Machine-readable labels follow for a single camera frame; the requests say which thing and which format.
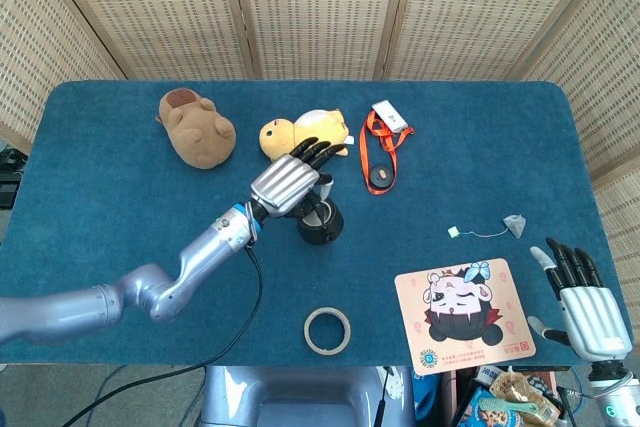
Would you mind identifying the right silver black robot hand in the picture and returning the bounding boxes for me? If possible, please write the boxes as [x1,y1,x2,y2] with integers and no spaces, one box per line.
[527,237,634,362]

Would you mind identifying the yellow bear plush toy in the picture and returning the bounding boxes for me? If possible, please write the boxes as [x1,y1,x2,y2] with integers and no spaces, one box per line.
[258,107,356,165]

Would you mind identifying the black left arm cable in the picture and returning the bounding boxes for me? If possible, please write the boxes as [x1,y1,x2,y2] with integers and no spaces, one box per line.
[59,241,265,427]

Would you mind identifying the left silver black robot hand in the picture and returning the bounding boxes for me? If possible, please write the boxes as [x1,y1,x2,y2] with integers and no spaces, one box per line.
[248,136,347,221]

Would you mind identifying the silver robot torso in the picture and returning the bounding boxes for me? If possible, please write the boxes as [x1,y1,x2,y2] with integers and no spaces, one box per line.
[199,365,416,427]

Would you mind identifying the cartoon girl mouse pad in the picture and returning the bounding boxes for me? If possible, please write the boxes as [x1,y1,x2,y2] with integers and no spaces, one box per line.
[394,257,537,377]

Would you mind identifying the round grey disc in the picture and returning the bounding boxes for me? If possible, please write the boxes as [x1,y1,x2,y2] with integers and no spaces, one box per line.
[368,164,396,189]

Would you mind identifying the snack packages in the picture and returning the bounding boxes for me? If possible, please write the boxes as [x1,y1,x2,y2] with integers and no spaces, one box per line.
[488,371,562,426]

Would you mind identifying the orange lanyard strap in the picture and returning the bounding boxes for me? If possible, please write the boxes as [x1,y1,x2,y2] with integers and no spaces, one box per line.
[358,109,416,195]

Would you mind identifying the white badge card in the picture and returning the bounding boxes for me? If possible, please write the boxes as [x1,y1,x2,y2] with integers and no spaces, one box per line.
[371,99,409,134]

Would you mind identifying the clear packing tape roll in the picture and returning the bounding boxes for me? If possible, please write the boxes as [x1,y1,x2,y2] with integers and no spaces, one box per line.
[303,306,352,356]

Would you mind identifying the blue cookie box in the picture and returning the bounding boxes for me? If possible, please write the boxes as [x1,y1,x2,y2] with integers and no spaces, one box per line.
[459,386,521,427]

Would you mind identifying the black equipment beside table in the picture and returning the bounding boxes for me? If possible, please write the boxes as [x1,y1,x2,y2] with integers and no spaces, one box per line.
[0,144,24,208]

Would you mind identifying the blue carpet table cover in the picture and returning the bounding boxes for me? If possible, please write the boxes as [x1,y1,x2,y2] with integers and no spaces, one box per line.
[0,79,632,368]

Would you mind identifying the woven folding screen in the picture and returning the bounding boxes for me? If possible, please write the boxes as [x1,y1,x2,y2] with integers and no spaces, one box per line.
[0,0,640,313]

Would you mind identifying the black teapot with bail handle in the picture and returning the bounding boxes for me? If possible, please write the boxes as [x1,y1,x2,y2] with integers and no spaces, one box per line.
[296,194,346,247]

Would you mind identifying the tea bag with green tag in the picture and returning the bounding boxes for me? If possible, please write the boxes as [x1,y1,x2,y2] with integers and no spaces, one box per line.
[447,214,527,240]

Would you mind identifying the brown capybara plush toy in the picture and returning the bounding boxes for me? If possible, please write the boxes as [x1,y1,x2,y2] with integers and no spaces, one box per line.
[155,88,237,169]

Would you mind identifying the green plastic comb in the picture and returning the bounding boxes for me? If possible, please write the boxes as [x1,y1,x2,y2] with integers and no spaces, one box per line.
[477,396,534,418]

